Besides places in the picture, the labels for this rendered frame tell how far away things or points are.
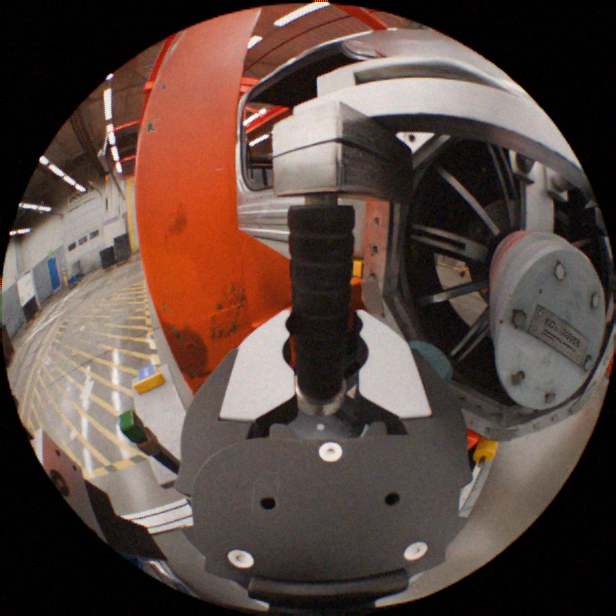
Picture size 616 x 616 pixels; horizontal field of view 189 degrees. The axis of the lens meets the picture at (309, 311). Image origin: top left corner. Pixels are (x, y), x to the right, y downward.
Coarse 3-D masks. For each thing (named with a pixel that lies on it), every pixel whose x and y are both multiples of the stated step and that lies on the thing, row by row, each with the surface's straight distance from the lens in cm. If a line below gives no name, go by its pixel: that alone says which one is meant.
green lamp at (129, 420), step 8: (120, 416) 39; (128, 416) 38; (136, 416) 39; (120, 424) 38; (128, 424) 37; (136, 424) 37; (128, 432) 38; (136, 432) 38; (144, 432) 38; (136, 440) 39
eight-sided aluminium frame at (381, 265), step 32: (416, 160) 36; (384, 224) 33; (384, 256) 33; (608, 256) 45; (384, 288) 35; (608, 288) 47; (384, 320) 36; (608, 320) 47; (608, 352) 45; (448, 384) 43; (480, 416) 42; (512, 416) 46; (544, 416) 44
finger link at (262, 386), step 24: (288, 312) 12; (264, 336) 11; (288, 336) 10; (240, 360) 9; (264, 360) 9; (288, 360) 11; (240, 384) 8; (264, 384) 8; (288, 384) 8; (240, 408) 8; (264, 408) 7; (288, 408) 8; (264, 432) 8
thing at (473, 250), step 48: (480, 144) 45; (432, 192) 50; (576, 192) 47; (432, 240) 41; (576, 240) 46; (432, 288) 56; (480, 288) 41; (432, 336) 46; (480, 336) 44; (480, 384) 48
